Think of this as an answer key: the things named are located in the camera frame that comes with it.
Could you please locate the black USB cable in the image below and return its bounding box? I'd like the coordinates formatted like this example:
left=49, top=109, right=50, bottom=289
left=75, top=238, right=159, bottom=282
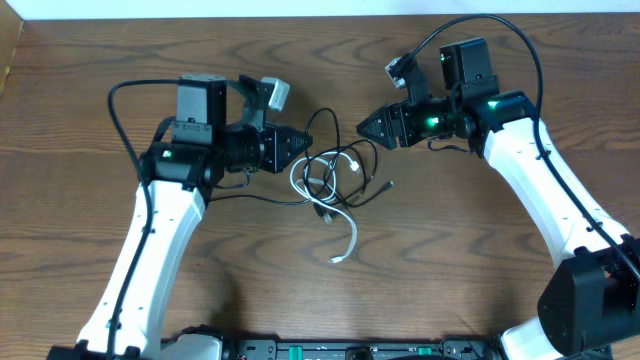
left=209, top=107, right=395, bottom=221

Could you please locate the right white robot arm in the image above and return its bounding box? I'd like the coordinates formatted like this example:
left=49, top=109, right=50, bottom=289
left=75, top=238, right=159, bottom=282
left=357, top=38, right=639, bottom=359

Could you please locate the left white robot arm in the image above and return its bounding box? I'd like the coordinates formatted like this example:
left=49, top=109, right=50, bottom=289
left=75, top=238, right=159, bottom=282
left=48, top=74, right=312, bottom=359

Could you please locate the left black camera cable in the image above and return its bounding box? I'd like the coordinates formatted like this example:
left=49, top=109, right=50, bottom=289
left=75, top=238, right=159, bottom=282
left=106, top=78, right=180, bottom=360

